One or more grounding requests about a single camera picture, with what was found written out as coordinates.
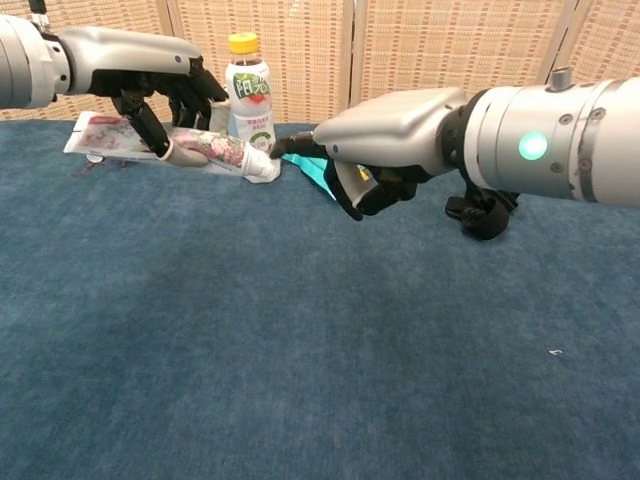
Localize yellow-capped drink bottle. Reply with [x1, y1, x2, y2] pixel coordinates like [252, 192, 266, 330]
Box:
[224, 32, 277, 151]

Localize blue felt table cover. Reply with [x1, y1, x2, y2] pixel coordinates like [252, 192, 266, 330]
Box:
[0, 119, 640, 480]

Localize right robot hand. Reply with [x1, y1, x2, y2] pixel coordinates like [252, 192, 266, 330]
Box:
[269, 87, 469, 222]

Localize light blue cup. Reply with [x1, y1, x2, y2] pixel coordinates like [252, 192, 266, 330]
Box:
[212, 99, 234, 134]

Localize dark red grape bunch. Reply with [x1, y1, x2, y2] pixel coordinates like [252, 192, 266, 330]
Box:
[73, 158, 129, 177]

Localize bamboo folding screen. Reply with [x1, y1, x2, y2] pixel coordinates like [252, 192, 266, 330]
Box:
[0, 0, 640, 126]

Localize black camera strap mount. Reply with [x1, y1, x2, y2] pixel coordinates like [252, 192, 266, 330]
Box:
[444, 187, 521, 241]

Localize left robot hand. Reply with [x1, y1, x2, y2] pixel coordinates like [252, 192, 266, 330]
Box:
[52, 25, 230, 169]

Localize floral white tube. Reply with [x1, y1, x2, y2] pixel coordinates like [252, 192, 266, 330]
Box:
[63, 110, 280, 184]

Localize teal snack bag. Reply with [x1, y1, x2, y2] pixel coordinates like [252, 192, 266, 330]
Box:
[282, 153, 371, 201]

